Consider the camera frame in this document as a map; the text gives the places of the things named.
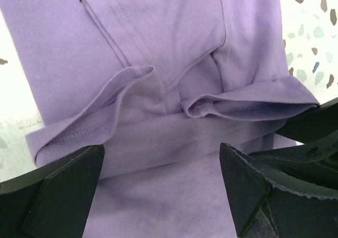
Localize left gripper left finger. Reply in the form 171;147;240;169
1;145;105;238

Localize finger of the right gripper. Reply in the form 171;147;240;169
276;98;337;144
250;135;337;190

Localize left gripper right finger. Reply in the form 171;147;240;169
220;144;337;237

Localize purple t shirt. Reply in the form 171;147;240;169
1;0;318;237

